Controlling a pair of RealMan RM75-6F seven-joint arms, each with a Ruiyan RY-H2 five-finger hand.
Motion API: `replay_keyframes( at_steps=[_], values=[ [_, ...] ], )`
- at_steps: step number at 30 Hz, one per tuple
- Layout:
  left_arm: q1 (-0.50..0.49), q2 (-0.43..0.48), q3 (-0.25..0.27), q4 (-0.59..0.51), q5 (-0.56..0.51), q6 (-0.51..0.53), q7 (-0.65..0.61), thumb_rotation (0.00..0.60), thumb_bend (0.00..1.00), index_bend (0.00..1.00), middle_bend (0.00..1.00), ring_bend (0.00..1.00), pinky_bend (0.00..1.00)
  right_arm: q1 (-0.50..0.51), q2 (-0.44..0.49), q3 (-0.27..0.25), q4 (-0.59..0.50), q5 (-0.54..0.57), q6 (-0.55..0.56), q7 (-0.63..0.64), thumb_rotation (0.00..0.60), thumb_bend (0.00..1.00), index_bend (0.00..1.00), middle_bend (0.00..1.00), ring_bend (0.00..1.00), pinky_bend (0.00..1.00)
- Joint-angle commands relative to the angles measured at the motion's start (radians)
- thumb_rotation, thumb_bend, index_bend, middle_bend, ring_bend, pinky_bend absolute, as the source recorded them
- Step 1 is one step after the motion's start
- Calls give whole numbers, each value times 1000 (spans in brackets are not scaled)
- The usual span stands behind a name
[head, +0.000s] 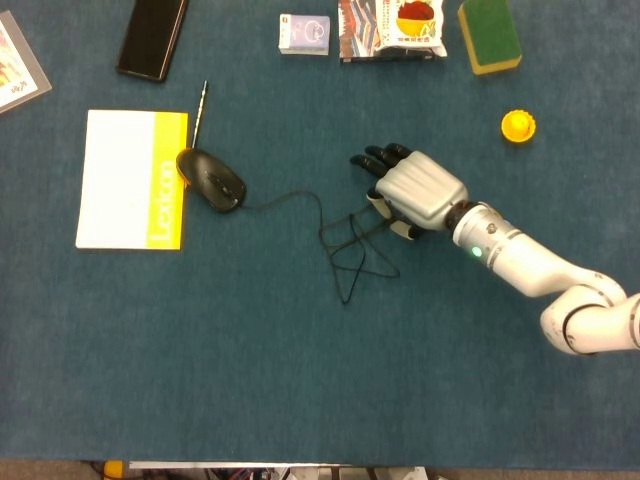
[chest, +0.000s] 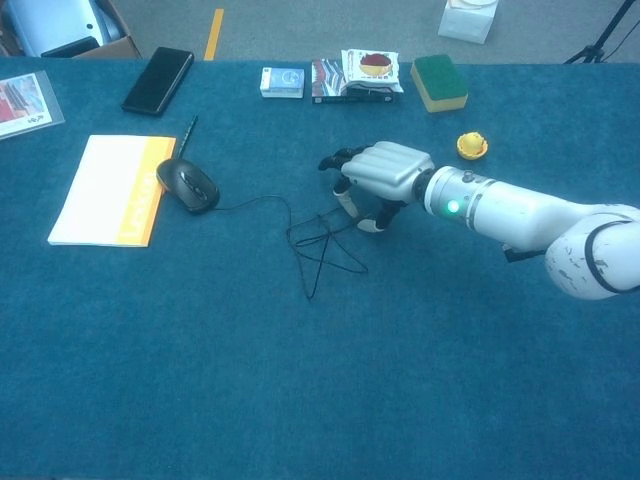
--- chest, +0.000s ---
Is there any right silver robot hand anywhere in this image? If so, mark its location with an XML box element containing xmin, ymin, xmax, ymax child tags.
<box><xmin>318</xmin><ymin>140</ymin><xmax>435</xmax><ymax>234</ymax></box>

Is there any black wired computer mouse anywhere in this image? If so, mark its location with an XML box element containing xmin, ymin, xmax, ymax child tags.
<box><xmin>155</xmin><ymin>158</ymin><xmax>370</xmax><ymax>303</ymax></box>

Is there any small yellow cup toy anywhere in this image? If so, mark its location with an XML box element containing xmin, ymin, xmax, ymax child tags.
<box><xmin>455</xmin><ymin>131</ymin><xmax>489</xmax><ymax>161</ymax></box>

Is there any white snack packet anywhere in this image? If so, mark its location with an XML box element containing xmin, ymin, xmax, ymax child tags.
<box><xmin>339</xmin><ymin>48</ymin><xmax>405</xmax><ymax>95</ymax></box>

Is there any green and yellow sponge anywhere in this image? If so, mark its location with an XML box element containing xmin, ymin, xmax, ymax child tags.
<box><xmin>409</xmin><ymin>53</ymin><xmax>470</xmax><ymax>115</ymax></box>

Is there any small purple card box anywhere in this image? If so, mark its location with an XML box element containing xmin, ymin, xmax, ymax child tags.
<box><xmin>259</xmin><ymin>66</ymin><xmax>306</xmax><ymax>100</ymax></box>

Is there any white box on floor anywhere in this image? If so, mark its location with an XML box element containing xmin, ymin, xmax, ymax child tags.
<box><xmin>437</xmin><ymin>0</ymin><xmax>500</xmax><ymax>45</ymax></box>

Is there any black pen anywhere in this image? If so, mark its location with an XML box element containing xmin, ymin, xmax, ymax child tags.
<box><xmin>177</xmin><ymin>114</ymin><xmax>200</xmax><ymax>160</ymax></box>

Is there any yellow floor tape strip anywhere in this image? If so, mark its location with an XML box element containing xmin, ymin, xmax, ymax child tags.
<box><xmin>203</xmin><ymin>8</ymin><xmax>226</xmax><ymax>62</ymax></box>

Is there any black smartphone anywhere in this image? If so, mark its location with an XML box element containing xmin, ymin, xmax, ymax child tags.
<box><xmin>121</xmin><ymin>46</ymin><xmax>195</xmax><ymax>117</ymax></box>

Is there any black tripod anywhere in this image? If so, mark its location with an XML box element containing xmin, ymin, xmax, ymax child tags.
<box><xmin>563</xmin><ymin>0</ymin><xmax>640</xmax><ymax>65</ymax></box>

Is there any white and yellow Lexicon notebook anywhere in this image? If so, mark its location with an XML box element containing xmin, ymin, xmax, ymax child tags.
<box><xmin>47</xmin><ymin>134</ymin><xmax>178</xmax><ymax>249</ymax></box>

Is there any cardboard box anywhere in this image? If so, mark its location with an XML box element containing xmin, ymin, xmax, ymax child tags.
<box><xmin>0</xmin><ymin>0</ymin><xmax>144</xmax><ymax>60</ymax></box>

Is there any magazine at left edge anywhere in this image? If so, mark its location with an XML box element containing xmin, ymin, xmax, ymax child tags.
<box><xmin>0</xmin><ymin>70</ymin><xmax>66</xmax><ymax>141</ymax></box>

